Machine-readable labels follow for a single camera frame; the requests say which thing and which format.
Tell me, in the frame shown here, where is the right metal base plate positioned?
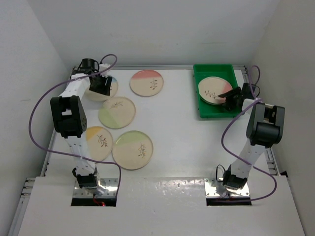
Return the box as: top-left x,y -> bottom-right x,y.
204,178 -> 250,199

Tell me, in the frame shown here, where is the cream plate green section front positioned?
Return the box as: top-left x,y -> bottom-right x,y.
112,130 -> 154,170

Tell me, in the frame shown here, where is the cream plate yellow section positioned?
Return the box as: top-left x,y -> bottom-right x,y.
86,126 -> 113,161

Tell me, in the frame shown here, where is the cream plate pink section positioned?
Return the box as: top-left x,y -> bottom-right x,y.
198,77 -> 233,104
129,70 -> 164,97

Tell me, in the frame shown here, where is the cream plate green section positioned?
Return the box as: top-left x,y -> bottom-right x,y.
98,96 -> 136,129
112,130 -> 154,170

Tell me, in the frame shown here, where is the metal base plate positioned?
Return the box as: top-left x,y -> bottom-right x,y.
204,178 -> 250,199
72,178 -> 118,198

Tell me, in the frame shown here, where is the cream plate blue section front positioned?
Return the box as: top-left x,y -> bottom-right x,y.
200,97 -> 224,106

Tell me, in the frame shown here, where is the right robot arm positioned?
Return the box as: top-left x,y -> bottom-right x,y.
219,83 -> 285,190

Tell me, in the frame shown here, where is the cream plate pink section back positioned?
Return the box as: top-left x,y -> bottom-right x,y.
129,70 -> 164,97

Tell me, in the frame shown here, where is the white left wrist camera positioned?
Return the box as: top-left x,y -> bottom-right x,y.
99,63 -> 110,75

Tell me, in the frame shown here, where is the green plastic bin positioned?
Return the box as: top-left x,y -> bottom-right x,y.
193,64 -> 241,119

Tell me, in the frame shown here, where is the cream plate blue section back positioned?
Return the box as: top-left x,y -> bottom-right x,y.
85,76 -> 119,102

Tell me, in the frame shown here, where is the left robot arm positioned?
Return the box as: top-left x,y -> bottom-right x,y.
50,59 -> 112,194

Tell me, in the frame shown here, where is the cream plate blue section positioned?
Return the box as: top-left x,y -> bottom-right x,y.
200,97 -> 224,106
85,76 -> 119,102

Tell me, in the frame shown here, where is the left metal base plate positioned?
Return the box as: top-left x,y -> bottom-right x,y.
72,178 -> 118,198

